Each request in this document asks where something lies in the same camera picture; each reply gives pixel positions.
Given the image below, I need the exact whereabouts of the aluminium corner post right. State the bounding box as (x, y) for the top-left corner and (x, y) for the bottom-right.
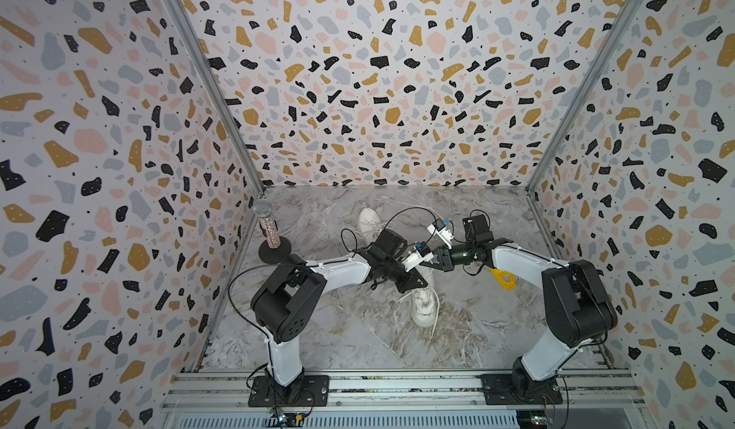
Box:
(526, 0), (645, 199)

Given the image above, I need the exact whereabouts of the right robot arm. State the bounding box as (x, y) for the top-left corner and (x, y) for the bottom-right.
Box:
(428, 214), (618, 393)

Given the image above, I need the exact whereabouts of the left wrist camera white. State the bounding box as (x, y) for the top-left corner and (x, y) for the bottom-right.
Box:
(401, 241), (434, 272)

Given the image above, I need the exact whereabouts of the aluminium corner post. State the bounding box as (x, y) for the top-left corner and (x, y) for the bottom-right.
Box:
(526, 0), (645, 199)
(163, 0), (265, 197)

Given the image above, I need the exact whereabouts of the aluminium corner post left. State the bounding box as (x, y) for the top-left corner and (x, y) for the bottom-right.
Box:
(163, 0), (265, 197)

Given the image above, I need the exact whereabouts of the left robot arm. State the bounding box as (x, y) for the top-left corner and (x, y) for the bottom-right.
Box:
(251, 229), (434, 388)

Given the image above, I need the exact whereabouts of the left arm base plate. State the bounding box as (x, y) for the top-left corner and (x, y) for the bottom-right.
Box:
(248, 375), (330, 408)

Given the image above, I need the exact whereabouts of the aluminium front rail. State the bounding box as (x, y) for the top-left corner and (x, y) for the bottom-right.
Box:
(162, 369), (644, 413)

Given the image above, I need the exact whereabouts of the white sneaker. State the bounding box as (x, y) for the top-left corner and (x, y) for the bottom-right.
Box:
(396, 266), (440, 340)
(355, 207), (395, 245)

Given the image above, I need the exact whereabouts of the yellow plastic frame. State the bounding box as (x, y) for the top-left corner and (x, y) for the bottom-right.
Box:
(488, 268), (517, 290)

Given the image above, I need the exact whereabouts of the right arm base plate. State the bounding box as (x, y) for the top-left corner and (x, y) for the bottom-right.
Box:
(480, 371), (563, 405)

